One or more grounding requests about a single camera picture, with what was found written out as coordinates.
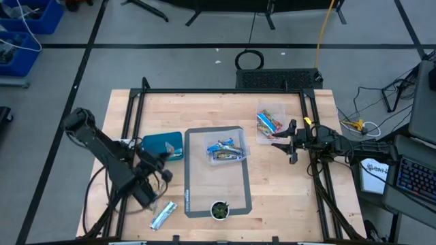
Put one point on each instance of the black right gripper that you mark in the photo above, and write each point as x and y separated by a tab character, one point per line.
308	139

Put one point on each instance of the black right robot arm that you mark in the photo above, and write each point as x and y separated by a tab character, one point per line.
368	148

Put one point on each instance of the black perforated computer case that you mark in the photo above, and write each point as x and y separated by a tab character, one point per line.
272	79

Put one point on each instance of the white pot with succulent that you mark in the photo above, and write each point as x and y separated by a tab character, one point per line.
219	210

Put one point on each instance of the yellow tape tag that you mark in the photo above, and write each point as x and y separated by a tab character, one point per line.
307	120

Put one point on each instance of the grey cart shelf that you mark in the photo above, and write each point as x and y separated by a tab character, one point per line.
13	81

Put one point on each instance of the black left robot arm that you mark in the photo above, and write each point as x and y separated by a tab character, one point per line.
102	149

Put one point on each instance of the black backlit keyboard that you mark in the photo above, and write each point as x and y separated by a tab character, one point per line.
415	178

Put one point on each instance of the bright blue granola bar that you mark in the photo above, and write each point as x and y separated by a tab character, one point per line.
214	147

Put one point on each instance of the grey desk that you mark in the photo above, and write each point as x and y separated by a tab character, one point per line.
413	208

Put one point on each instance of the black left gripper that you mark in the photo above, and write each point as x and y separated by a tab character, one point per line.
151	165

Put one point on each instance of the clear plastic bin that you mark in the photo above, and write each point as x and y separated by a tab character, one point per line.
243	136
281	137

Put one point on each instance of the black aluminium table frame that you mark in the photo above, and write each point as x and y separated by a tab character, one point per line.
221	90

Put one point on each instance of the black partition panel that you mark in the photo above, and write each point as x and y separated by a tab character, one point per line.
221	3

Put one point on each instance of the blue storage bin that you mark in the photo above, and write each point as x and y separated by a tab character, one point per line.
47	20
25	61

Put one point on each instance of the grey monitor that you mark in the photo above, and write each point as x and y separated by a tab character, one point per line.
422	102

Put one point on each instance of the dark blue granola bar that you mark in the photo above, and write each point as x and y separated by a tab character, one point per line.
226	156

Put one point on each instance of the white paper sheet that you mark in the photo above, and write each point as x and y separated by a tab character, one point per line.
374	182

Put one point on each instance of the teal plastic bin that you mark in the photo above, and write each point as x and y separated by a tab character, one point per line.
153	143

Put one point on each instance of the grey-bordered silicone baking mat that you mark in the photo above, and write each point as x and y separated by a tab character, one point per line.
218	183

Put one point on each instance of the black equipment foot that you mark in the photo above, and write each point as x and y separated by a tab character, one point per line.
4	115

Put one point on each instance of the person's shoe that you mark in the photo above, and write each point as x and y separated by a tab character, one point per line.
372	229

